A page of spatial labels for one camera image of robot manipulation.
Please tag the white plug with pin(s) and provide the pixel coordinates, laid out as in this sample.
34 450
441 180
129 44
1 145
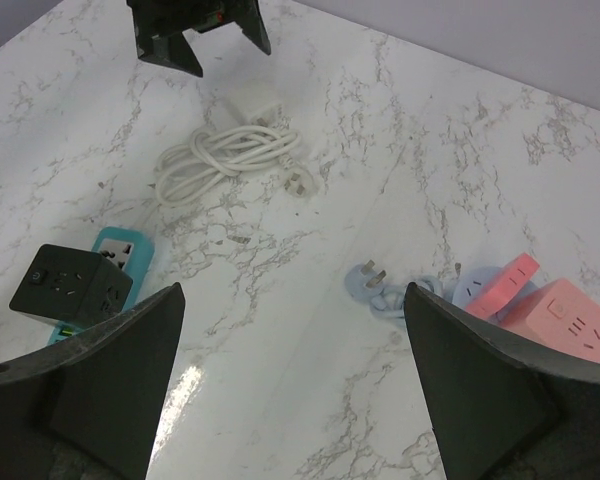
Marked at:
255 103

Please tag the teal rectangular power strip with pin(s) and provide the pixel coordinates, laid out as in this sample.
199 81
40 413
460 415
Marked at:
129 250

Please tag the blue round power strip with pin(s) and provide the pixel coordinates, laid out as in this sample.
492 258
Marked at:
366 285

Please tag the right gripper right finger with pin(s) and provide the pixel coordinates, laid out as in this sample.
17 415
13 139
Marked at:
502 406

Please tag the pink plug adapter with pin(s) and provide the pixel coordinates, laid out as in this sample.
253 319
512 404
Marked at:
503 287

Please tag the black cube plug adapter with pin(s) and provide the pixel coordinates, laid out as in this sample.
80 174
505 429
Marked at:
78 287

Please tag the pink cube socket adapter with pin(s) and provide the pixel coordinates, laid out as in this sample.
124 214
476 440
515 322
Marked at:
559 316

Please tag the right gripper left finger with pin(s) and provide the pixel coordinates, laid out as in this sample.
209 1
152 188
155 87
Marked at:
89 406

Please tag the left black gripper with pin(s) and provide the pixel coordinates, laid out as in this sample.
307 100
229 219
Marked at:
157 21

